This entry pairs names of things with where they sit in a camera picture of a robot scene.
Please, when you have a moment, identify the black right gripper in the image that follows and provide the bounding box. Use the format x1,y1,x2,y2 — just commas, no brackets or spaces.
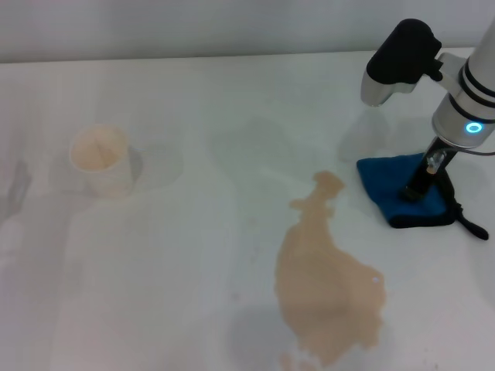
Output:
400,137,459,202

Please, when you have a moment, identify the blue rag with black trim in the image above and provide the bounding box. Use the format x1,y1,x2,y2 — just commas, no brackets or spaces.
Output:
355,152,490,241

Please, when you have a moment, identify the white paper cup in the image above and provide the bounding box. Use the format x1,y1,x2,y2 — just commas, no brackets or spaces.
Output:
69,123,135,200

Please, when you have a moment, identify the brown liquid spill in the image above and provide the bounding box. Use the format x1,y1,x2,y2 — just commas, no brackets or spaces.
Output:
274,171,387,368

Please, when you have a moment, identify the grey right wrist cable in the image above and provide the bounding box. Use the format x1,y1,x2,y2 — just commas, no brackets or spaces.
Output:
456,145,495,156

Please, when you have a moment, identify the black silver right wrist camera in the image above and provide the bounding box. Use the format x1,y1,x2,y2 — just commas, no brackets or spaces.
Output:
359,18,444,108

